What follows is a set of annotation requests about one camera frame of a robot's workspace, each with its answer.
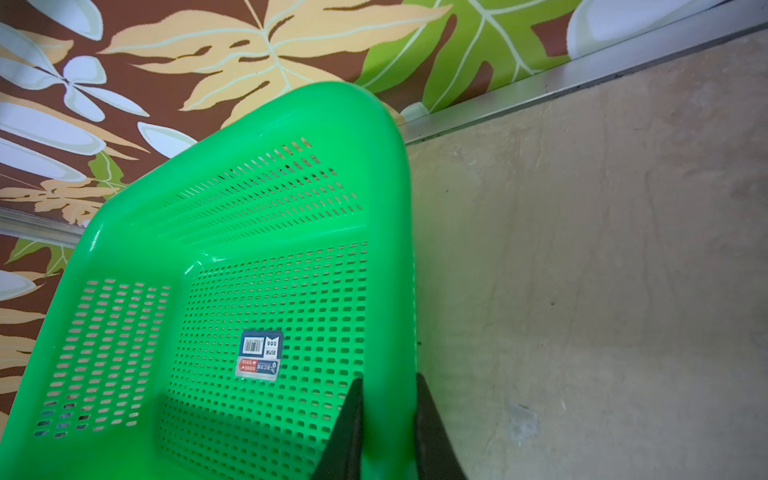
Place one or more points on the green plastic basket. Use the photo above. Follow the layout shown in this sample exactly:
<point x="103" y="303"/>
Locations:
<point x="295" y="218"/>

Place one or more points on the basket barcode label sticker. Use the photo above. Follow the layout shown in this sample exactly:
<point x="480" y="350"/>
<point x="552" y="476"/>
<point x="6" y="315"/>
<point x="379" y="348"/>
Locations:
<point x="259" y="355"/>

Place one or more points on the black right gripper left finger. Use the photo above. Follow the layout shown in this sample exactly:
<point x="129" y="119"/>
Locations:
<point x="341" y="459"/>

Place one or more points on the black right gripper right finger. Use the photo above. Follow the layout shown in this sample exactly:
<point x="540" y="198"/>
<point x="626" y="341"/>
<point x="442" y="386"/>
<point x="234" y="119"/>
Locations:
<point x="435" y="456"/>

